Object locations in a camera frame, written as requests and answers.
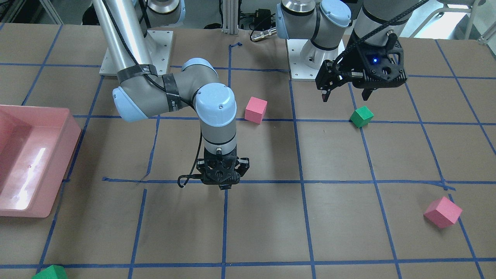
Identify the green foam cube near bin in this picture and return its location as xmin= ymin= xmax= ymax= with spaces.
xmin=32 ymin=265 xmax=68 ymax=279

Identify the aluminium frame post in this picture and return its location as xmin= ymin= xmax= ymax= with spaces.
xmin=222 ymin=0 xmax=239 ymax=36

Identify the pink foam cube centre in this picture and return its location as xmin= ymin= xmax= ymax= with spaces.
xmin=244 ymin=96 xmax=268 ymax=124

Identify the pink foam cube far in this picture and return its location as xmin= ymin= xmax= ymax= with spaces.
xmin=424 ymin=196 xmax=463 ymax=229

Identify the green foam cube far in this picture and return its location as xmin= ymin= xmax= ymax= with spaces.
xmin=350 ymin=106 xmax=374 ymax=128

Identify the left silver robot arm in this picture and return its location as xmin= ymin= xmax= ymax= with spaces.
xmin=275 ymin=0 xmax=425 ymax=102

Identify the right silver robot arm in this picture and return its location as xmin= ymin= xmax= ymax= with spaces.
xmin=93 ymin=0 xmax=250 ymax=189

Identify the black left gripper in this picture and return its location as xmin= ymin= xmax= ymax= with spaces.
xmin=315 ymin=37 xmax=408 ymax=102

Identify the pink foam cube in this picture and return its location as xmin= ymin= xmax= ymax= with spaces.
xmin=424 ymin=196 xmax=463 ymax=229
xmin=244 ymin=96 xmax=268 ymax=124

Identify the pink plastic bin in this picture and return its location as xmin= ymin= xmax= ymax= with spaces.
xmin=0 ymin=105 xmax=81 ymax=218

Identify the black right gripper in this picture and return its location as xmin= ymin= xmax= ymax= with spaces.
xmin=196 ymin=150 xmax=250 ymax=186

